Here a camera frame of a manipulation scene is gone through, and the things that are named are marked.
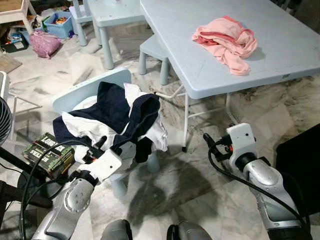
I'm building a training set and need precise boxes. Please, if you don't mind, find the navy and white garment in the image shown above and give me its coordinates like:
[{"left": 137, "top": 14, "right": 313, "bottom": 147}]
[{"left": 52, "top": 81, "right": 169, "bottom": 164}]

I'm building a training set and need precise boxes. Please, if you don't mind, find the pink garment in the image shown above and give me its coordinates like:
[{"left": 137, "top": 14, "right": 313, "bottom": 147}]
[{"left": 192, "top": 16, "right": 259, "bottom": 77}]

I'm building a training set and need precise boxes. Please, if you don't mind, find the green printed cardboard box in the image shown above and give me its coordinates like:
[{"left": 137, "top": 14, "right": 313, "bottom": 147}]
[{"left": 22, "top": 132, "right": 76, "bottom": 180}]

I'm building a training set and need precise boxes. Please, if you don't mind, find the light blue plastic chair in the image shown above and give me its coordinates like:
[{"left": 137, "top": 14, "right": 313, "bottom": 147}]
[{"left": 51, "top": 67, "right": 162, "bottom": 198}]

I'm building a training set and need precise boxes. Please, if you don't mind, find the grey left robot leg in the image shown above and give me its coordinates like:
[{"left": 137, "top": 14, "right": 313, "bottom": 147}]
[{"left": 100, "top": 219, "right": 134, "bottom": 240}]

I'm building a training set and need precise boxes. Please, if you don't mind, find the grey robot leg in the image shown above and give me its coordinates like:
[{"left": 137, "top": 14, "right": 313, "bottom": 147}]
[
  {"left": 166, "top": 220, "right": 215, "bottom": 240},
  {"left": 100, "top": 219, "right": 134, "bottom": 240}
]

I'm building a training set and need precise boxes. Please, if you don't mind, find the grey right robot leg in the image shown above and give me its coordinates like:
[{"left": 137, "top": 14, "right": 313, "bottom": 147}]
[{"left": 166, "top": 220, "right": 215, "bottom": 240}]

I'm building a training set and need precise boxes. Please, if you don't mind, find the black fan stand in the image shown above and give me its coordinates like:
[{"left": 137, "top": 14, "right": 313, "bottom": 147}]
[{"left": 0, "top": 146, "right": 55, "bottom": 231}]

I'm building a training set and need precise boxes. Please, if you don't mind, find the black fan grille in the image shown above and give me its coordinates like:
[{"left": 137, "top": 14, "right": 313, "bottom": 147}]
[{"left": 0, "top": 96, "right": 13, "bottom": 147}]

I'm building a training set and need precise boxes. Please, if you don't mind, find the light blue plastic stool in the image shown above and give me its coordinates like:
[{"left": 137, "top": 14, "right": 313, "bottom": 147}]
[{"left": 138, "top": 34, "right": 172, "bottom": 86}]

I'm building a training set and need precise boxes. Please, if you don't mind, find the purple patterned bag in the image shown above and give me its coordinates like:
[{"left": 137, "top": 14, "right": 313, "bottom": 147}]
[{"left": 29, "top": 29, "right": 63, "bottom": 59}]

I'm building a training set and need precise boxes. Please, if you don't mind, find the blue plastic storage bin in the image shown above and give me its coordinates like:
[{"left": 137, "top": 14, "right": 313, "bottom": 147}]
[{"left": 42, "top": 11, "right": 75, "bottom": 40}]

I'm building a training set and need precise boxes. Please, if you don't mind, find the brown floor mat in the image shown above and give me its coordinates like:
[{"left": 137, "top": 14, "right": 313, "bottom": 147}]
[{"left": 0, "top": 52, "right": 23, "bottom": 74}]

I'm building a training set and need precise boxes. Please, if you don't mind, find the light blue folding table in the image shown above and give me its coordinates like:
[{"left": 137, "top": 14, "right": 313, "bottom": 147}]
[{"left": 140, "top": 0, "right": 320, "bottom": 100}]

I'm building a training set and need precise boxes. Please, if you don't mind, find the small light blue table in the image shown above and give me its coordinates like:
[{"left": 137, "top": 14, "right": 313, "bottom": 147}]
[{"left": 86, "top": 0, "right": 148, "bottom": 71}]

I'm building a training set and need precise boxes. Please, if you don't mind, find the dark tray with items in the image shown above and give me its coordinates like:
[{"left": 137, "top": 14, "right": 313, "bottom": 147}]
[{"left": 0, "top": 27, "right": 29, "bottom": 54}]

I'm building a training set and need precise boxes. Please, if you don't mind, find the small light blue chair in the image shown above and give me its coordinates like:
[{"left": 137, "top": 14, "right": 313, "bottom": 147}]
[{"left": 69, "top": 0, "right": 101, "bottom": 47}]

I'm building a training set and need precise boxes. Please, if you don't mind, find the beige wooden stool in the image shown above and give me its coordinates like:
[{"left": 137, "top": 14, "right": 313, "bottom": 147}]
[{"left": 0, "top": 0, "right": 38, "bottom": 35}]

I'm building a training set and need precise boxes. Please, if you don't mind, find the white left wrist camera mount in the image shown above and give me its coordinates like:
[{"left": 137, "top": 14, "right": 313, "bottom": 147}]
[{"left": 81, "top": 148, "right": 124, "bottom": 182}]

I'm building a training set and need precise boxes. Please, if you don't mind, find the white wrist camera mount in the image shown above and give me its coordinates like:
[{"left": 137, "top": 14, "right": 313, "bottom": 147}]
[
  {"left": 226, "top": 123, "right": 259, "bottom": 160},
  {"left": 81, "top": 148, "right": 124, "bottom": 182}
]

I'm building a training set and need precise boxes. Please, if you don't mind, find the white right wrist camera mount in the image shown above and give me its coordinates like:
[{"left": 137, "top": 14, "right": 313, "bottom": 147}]
[{"left": 226, "top": 123, "right": 259, "bottom": 160}]

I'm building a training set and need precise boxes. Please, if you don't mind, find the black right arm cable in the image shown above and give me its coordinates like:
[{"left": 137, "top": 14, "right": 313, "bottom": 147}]
[{"left": 206, "top": 142, "right": 312, "bottom": 232}]

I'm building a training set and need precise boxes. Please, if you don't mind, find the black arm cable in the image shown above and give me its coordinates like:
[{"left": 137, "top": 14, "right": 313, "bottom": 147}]
[
  {"left": 19, "top": 139, "right": 103, "bottom": 240},
  {"left": 206, "top": 142, "right": 312, "bottom": 232}
]

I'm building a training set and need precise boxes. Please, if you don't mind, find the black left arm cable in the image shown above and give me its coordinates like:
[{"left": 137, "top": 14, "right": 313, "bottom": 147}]
[{"left": 19, "top": 139, "right": 103, "bottom": 240}]

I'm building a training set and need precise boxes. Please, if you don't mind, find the white metal wire frame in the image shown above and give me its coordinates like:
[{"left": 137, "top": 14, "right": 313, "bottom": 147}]
[{"left": 0, "top": 71, "right": 43, "bottom": 142}]

